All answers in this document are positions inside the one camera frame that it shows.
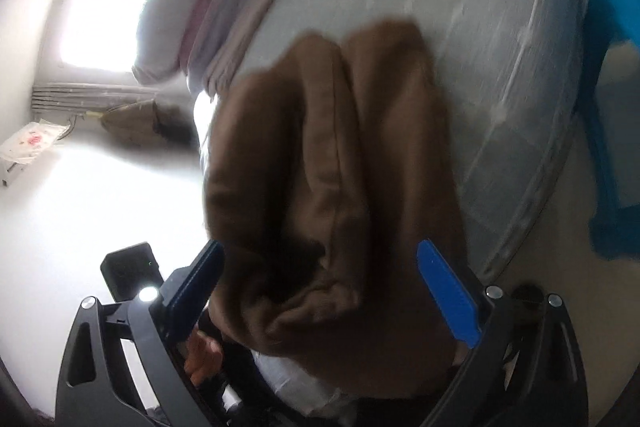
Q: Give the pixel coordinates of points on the white wall radiator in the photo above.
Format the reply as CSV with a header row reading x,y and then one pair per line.
x,y
75,97

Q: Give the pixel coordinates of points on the stack of folded clothes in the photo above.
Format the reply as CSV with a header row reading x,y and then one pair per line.
x,y
240,22

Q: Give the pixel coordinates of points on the person's left hand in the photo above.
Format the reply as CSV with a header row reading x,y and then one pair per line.
x,y
202,354

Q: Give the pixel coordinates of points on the blue plastic stool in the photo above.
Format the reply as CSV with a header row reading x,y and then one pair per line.
x,y
615,7

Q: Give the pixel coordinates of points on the olive green jacket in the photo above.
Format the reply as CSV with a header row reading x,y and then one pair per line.
x,y
135,122

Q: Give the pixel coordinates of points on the brown coat with fleece collar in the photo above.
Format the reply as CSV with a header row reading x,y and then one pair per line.
x,y
300,182

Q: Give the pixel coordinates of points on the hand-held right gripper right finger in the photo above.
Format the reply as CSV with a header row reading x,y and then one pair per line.
x,y
450,292

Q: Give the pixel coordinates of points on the bed with grey checked sheet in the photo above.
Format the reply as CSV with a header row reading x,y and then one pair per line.
x,y
475,57

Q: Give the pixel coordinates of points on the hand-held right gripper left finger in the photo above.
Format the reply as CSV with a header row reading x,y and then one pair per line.
x,y
195,292

